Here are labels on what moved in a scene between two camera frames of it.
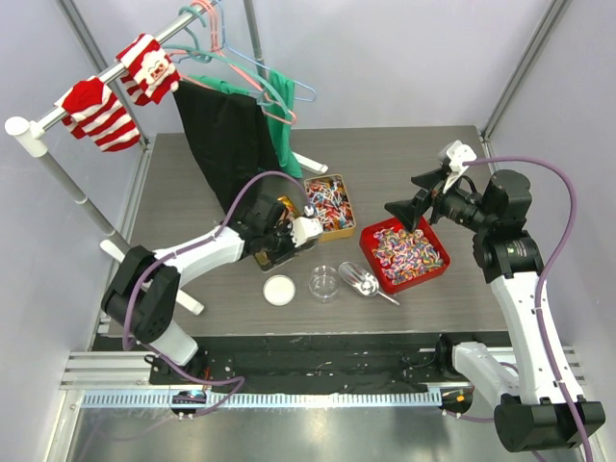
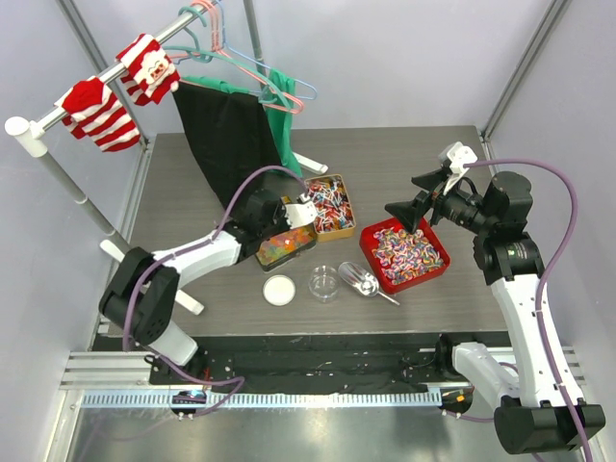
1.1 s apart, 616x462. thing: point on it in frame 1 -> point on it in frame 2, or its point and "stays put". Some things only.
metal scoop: x=362 y=280 stays put
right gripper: x=409 y=211 stays put
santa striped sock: x=146 y=70 stays put
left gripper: x=290 y=250 -> x=286 y=224
